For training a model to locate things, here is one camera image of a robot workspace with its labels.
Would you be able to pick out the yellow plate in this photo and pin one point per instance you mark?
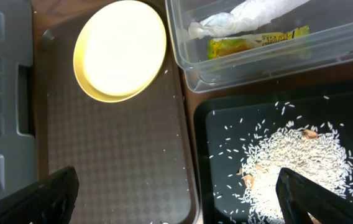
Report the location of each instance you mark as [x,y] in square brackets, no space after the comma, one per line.
[119,51]

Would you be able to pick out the grey dishwasher rack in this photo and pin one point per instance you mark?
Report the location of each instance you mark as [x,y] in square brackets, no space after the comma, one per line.
[18,151]

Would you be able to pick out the green orange snack wrapper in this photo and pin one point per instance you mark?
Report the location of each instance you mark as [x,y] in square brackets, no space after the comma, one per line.
[224,46]

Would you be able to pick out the rice and food scraps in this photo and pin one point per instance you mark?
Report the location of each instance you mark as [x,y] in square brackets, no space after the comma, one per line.
[319,157]

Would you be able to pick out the dark brown serving tray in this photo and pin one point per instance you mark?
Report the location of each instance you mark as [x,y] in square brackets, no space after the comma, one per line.
[132,158]

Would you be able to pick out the clear plastic waste bin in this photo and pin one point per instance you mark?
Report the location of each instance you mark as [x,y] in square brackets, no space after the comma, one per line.
[330,42]

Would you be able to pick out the black waste tray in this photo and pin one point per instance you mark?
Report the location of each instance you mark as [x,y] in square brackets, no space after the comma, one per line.
[228,128]

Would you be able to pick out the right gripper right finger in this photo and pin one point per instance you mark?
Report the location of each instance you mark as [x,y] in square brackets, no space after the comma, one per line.
[300,199]

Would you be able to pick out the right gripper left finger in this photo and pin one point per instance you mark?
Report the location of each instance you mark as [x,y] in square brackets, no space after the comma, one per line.
[50,200]

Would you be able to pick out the white napkin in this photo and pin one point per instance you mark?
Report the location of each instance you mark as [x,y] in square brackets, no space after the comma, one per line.
[247,16]

